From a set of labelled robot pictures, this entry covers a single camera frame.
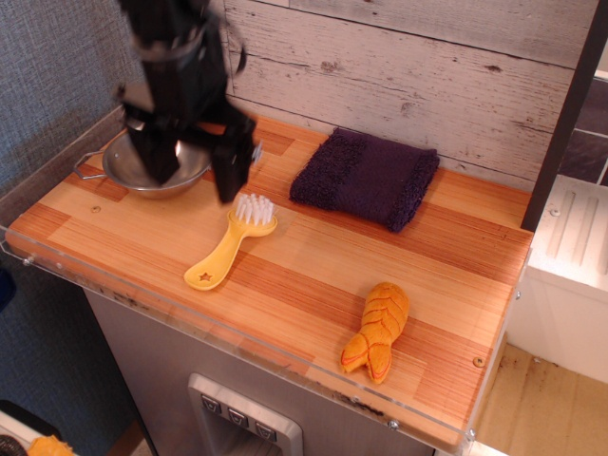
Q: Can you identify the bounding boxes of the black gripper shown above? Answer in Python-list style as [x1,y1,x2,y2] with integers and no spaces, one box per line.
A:
[116,28,257,203]

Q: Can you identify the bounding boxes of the yellow brush white bristles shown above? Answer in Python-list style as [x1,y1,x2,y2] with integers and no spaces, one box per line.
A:
[183,194,277,291]

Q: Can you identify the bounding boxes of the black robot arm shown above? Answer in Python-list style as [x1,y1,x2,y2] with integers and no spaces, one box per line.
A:
[117,1,257,203]

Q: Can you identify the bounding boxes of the purple folded napkin towel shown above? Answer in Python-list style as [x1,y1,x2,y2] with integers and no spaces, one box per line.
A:
[290,128,440,233]

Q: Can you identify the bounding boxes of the clear acrylic edge guard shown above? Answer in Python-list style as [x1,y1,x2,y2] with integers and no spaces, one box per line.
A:
[7,216,531,454]

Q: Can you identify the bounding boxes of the silver toy fridge cabinet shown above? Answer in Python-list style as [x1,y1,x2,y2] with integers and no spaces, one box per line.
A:
[85,292,434,455]

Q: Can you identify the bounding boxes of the orange plush shrimp toy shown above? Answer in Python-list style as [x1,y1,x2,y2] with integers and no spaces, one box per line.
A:
[340,282,409,384]

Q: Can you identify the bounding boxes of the silver dispenser panel with buttons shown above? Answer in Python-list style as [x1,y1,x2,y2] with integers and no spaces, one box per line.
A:
[188,373,304,455]

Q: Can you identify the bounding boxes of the orange plush toy corner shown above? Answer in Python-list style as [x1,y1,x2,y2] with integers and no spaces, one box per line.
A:
[27,435,74,456]

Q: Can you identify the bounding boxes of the white toy sink unit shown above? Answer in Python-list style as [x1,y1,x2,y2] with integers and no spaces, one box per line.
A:
[506,176,607,382]

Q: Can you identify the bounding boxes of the steel bowl with handles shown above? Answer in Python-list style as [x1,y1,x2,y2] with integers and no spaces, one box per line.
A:
[73,132,211,200]

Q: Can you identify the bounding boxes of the dark right vertical post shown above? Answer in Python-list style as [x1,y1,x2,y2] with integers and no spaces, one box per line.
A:
[521,0,607,232]

